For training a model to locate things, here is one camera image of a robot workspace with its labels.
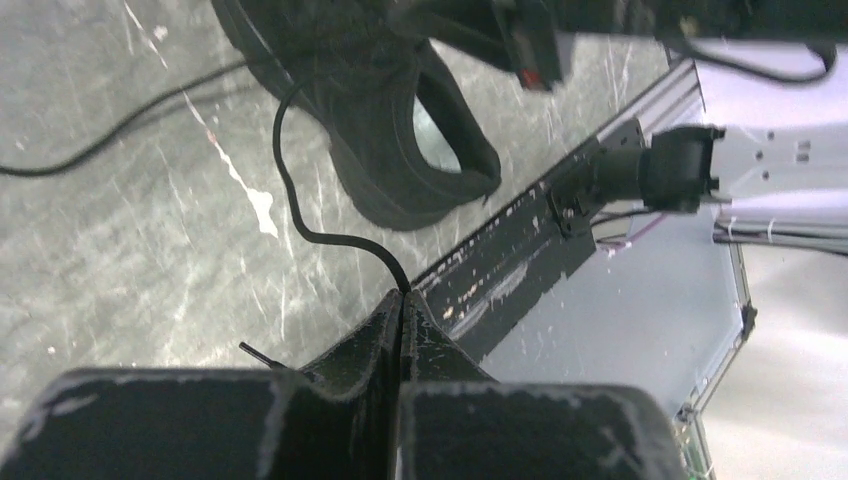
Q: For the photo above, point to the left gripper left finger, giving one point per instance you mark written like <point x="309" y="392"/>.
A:
<point x="331" y="420"/>

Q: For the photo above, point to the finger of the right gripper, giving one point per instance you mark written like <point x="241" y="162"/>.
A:
<point x="484" y="30"/>

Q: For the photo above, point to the black sneaker shoe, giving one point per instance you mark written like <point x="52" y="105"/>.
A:
<point x="404" y="143"/>

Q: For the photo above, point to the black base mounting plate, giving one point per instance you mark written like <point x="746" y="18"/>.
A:
<point x="481" y="289"/>

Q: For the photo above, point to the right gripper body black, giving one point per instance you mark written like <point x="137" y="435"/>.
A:
<point x="539" y="34"/>

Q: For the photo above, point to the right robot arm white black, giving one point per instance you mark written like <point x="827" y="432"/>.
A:
<point x="682" y="168"/>

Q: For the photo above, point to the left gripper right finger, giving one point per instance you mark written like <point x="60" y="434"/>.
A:
<point x="457" y="422"/>

